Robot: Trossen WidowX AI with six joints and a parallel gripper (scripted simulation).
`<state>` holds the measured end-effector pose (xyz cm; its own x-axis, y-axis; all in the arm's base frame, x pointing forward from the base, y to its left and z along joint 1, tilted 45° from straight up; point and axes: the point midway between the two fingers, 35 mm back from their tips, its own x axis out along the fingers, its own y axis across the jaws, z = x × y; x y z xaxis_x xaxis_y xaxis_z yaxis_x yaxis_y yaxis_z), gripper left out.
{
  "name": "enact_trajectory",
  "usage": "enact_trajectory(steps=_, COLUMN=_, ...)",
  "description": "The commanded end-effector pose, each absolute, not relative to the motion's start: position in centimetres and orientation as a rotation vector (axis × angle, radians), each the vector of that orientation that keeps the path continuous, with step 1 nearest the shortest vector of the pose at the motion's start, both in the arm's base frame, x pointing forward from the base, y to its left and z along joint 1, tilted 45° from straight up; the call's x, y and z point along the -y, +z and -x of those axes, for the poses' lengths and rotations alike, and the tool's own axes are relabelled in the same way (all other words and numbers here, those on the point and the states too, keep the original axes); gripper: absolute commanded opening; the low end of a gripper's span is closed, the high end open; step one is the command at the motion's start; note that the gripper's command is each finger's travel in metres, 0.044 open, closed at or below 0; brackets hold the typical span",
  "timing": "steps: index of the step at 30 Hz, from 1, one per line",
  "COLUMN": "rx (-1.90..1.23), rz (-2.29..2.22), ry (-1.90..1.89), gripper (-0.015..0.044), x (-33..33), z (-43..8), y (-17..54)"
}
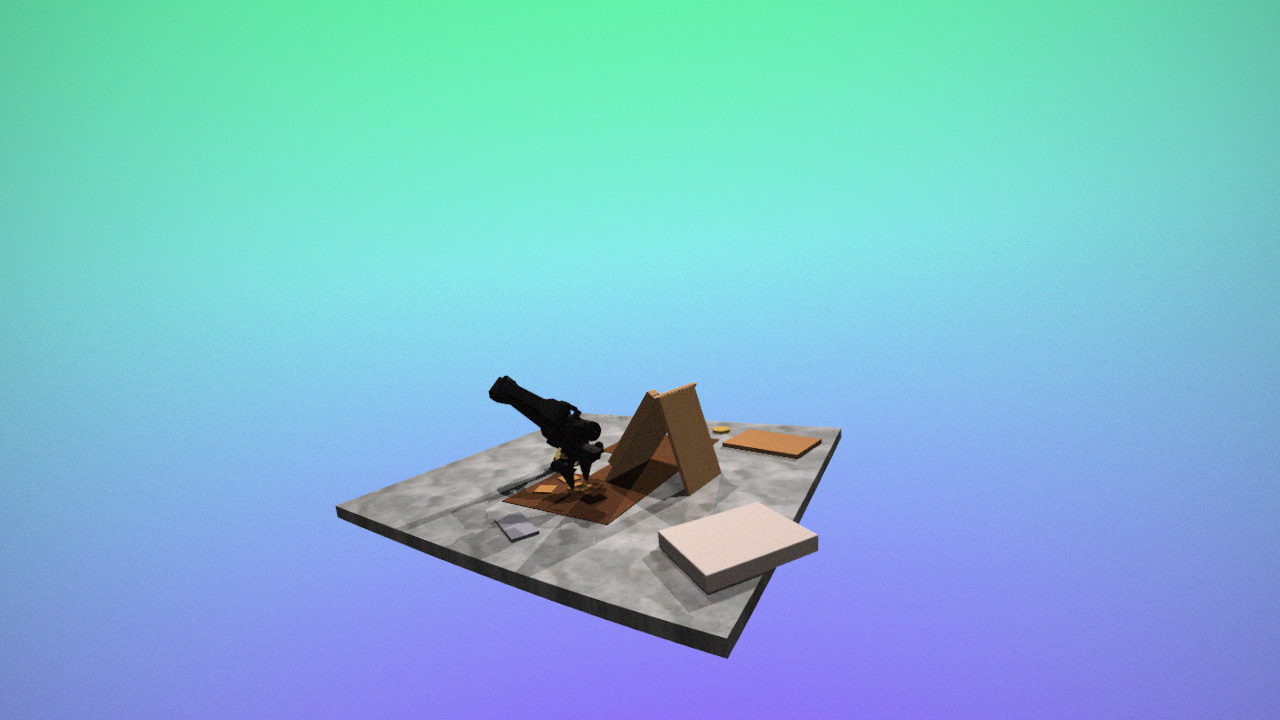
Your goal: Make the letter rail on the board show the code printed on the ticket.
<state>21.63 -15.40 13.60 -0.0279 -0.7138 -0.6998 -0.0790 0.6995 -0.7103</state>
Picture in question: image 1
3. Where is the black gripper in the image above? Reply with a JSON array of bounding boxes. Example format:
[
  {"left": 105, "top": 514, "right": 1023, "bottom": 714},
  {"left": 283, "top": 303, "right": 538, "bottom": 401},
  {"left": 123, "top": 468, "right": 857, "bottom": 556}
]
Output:
[{"left": 550, "top": 437, "right": 593, "bottom": 489}]

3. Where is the tan flat rectangular card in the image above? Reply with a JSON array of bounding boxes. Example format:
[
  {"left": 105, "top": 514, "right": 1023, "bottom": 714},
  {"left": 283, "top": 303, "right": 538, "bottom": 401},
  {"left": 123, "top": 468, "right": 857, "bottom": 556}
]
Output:
[{"left": 722, "top": 429, "right": 822, "bottom": 459}]

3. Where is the grey flat square tile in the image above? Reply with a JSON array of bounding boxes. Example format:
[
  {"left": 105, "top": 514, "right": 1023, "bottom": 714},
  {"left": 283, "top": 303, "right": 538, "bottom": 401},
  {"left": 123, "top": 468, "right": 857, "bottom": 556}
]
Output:
[{"left": 494, "top": 512, "right": 539, "bottom": 543}]

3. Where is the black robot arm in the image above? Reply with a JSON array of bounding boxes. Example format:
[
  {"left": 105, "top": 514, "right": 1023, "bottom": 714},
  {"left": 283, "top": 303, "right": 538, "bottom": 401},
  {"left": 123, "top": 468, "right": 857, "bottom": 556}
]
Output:
[{"left": 488, "top": 375, "right": 604, "bottom": 462}]

